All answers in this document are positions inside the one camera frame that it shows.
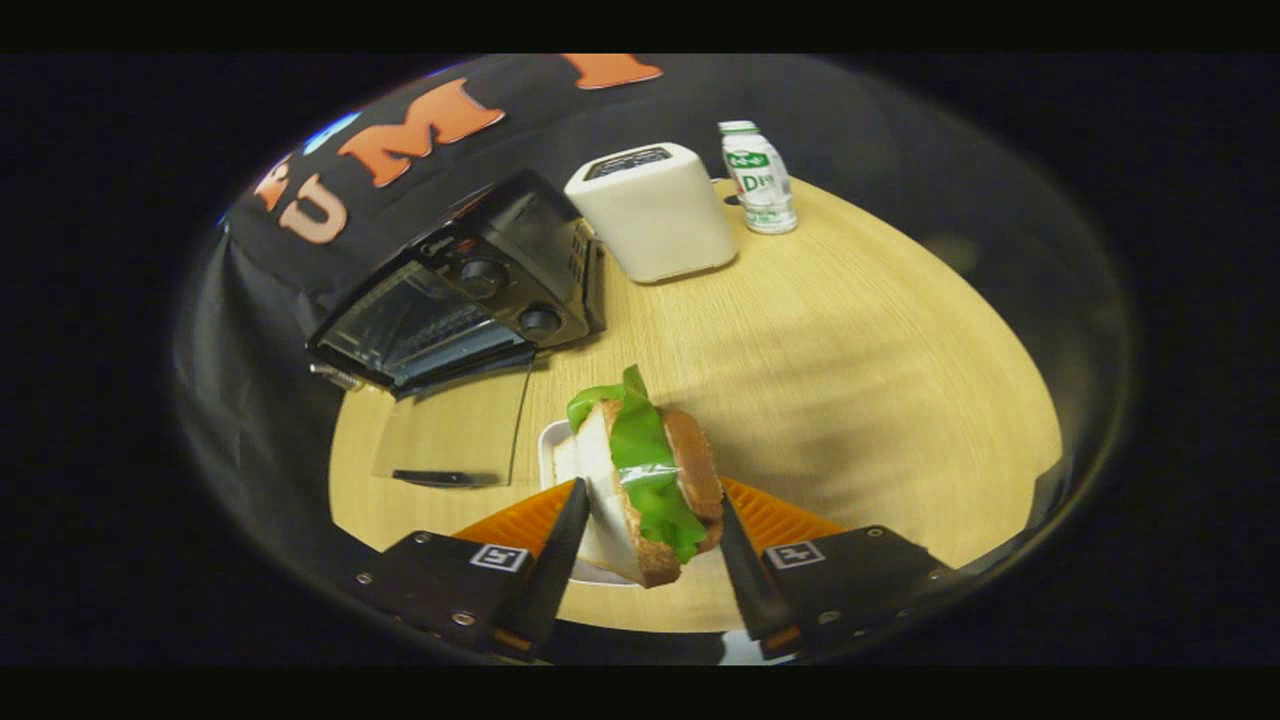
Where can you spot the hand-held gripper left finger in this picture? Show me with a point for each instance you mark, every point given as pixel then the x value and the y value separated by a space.
pixel 550 570

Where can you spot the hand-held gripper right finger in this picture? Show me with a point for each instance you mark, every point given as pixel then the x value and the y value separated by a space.
pixel 745 580

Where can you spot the lettuce sandwich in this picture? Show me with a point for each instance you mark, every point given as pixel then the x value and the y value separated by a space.
pixel 650 470

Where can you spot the black toaster oven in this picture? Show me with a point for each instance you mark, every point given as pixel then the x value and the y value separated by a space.
pixel 520 260

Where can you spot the white pop-up toaster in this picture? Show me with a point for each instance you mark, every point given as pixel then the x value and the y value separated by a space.
pixel 660 220

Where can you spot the white rectangular plate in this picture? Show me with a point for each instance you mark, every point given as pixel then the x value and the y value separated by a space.
pixel 553 455

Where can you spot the white green-label drink bottle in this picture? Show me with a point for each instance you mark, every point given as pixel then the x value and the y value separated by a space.
pixel 762 180

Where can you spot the black backdrop cloth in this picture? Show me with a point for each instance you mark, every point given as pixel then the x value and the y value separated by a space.
pixel 540 140

